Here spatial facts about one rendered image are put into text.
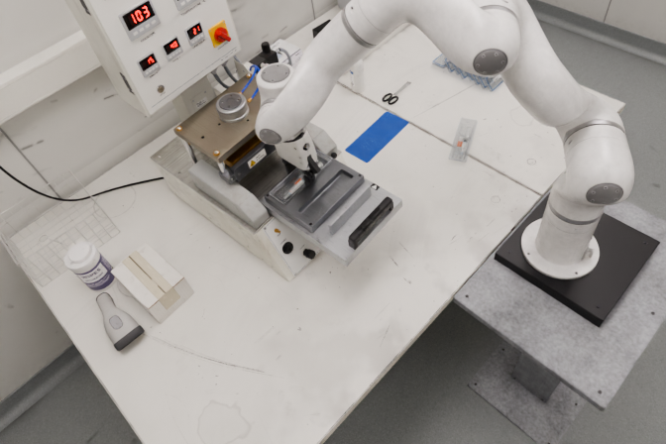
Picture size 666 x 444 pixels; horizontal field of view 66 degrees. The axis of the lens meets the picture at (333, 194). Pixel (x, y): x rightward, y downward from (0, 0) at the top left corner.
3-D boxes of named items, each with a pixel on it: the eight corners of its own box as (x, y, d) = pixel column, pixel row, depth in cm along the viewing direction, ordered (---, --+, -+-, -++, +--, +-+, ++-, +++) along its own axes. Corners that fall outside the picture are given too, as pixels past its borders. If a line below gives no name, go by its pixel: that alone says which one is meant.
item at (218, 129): (170, 143, 142) (153, 108, 132) (251, 82, 154) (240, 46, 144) (228, 182, 130) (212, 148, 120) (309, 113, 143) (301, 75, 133)
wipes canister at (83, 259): (83, 280, 149) (55, 254, 138) (109, 261, 153) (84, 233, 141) (97, 298, 145) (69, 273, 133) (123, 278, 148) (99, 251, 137)
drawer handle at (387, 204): (348, 246, 120) (347, 236, 117) (388, 204, 126) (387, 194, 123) (355, 250, 119) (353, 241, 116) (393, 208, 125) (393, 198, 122)
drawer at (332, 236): (262, 209, 135) (254, 191, 129) (317, 159, 144) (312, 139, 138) (347, 269, 121) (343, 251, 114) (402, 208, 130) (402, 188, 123)
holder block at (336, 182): (266, 201, 131) (263, 195, 129) (317, 154, 139) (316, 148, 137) (312, 233, 123) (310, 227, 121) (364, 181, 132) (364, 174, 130)
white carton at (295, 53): (240, 86, 190) (234, 70, 184) (282, 54, 199) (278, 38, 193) (262, 98, 184) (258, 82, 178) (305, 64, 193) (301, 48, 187)
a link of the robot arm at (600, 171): (600, 185, 123) (631, 110, 104) (611, 250, 111) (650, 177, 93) (546, 183, 125) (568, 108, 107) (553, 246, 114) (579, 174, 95)
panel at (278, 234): (294, 277, 141) (261, 228, 132) (362, 206, 154) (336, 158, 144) (298, 278, 140) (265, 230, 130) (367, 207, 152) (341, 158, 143)
